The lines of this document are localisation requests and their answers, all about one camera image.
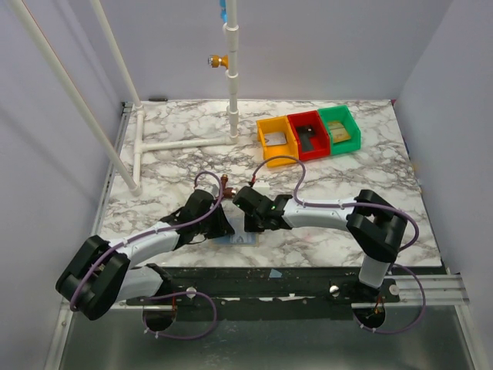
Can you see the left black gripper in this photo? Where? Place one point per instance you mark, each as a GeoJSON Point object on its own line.
{"type": "Point", "coordinates": [217, 215]}

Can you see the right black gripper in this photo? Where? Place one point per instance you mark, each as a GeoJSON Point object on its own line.
{"type": "Point", "coordinates": [246, 202]}

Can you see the beige card holder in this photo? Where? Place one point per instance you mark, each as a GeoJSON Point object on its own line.
{"type": "Point", "coordinates": [239, 237]}

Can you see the white VIP card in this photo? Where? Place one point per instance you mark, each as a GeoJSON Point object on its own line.
{"type": "Point", "coordinates": [275, 139]}

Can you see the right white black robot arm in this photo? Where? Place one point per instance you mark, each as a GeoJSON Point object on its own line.
{"type": "Point", "coordinates": [376, 226]}

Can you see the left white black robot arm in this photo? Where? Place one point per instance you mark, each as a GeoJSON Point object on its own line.
{"type": "Point", "coordinates": [93, 279]}

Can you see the black card in red bin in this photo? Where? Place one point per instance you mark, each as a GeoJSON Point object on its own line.
{"type": "Point", "coordinates": [306, 131]}

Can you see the gold card in green bin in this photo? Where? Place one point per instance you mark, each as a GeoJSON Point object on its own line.
{"type": "Point", "coordinates": [338, 132]}

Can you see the brown metal pipe fitting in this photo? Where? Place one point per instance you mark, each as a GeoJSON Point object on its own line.
{"type": "Point", "coordinates": [227, 191]}

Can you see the yellow plastic bin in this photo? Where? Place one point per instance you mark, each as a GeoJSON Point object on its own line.
{"type": "Point", "coordinates": [278, 155]}

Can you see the red plastic bin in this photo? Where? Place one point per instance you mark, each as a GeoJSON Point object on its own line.
{"type": "Point", "coordinates": [312, 137]}

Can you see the green plastic bin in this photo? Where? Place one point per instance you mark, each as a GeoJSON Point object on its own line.
{"type": "Point", "coordinates": [343, 114]}

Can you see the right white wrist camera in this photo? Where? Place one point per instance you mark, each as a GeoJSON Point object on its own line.
{"type": "Point", "coordinates": [262, 188]}

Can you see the blue sticker on rail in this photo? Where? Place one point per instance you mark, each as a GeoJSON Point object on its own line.
{"type": "Point", "coordinates": [275, 274]}

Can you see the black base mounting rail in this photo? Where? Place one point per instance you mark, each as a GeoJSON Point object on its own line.
{"type": "Point", "coordinates": [248, 294]}

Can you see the white PVC pipe frame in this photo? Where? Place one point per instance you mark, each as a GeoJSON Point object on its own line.
{"type": "Point", "coordinates": [133, 179]}

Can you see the orange camera on pole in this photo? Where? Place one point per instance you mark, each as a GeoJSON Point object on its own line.
{"type": "Point", "coordinates": [216, 61]}

